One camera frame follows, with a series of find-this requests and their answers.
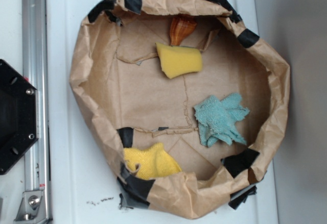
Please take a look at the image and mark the brown paper bag tray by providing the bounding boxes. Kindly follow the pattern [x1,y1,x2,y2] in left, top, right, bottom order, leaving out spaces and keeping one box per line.
[69,0,290,219]

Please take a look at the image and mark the light blue cloth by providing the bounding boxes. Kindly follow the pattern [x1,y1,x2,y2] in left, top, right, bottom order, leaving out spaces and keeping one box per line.
[194,93,249,147]

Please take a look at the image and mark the orange seashell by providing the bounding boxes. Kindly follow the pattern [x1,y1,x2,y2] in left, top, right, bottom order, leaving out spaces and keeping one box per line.
[170,15,197,46]

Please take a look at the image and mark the metal corner bracket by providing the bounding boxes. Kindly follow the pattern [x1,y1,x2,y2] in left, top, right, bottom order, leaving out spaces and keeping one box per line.
[13,190,46,223]

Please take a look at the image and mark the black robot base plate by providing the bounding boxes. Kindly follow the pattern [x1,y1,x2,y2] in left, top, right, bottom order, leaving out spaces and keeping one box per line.
[0,59,38,175]

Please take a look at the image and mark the yellow sponge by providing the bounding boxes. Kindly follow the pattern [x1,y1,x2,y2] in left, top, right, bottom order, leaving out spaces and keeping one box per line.
[156,42,203,79]

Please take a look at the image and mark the yellow cloth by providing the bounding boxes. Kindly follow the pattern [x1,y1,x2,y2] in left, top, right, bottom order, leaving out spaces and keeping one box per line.
[124,142,182,180]

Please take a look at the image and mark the aluminium extrusion rail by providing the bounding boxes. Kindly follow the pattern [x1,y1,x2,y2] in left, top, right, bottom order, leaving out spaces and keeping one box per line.
[22,0,52,223]

